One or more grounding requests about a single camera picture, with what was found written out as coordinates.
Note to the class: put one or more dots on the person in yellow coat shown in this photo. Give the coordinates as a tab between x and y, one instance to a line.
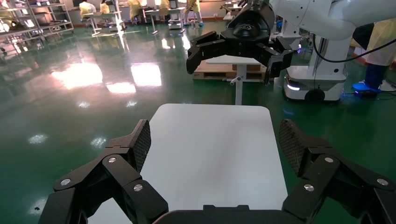
104	7
382	49
86	8
193	7
164	4
135	9

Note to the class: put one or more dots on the white work table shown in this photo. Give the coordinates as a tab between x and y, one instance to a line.
229	15
164	11
102	14

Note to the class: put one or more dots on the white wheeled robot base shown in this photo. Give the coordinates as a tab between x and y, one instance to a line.
321	80

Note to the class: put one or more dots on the grey metal shelving rack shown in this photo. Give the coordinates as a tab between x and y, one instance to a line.
18	31
55	23

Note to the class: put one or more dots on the small white mobile robot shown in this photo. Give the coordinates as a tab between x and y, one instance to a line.
175	24

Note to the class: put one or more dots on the white pedestal table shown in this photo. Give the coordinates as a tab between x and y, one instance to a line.
235	60

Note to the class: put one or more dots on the black floor device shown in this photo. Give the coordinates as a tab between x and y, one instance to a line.
365	94

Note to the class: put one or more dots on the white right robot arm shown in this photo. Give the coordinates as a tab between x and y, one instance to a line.
325	15

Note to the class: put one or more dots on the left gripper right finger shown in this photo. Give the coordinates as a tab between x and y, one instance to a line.
325	173

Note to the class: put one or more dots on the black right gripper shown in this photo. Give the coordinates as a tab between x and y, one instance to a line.
247	37

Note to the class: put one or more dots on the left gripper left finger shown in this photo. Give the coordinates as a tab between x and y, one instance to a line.
123	176

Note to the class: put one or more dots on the wooden pallet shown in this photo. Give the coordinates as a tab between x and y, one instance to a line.
213	74

